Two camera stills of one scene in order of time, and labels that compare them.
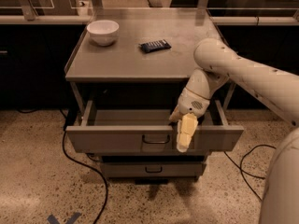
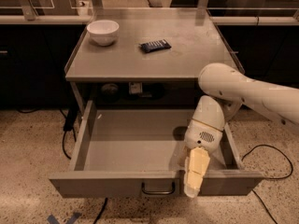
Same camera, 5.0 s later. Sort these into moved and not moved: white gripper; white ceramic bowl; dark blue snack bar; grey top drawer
Moved: white gripper; grey top drawer
Not moved: dark blue snack bar; white ceramic bowl
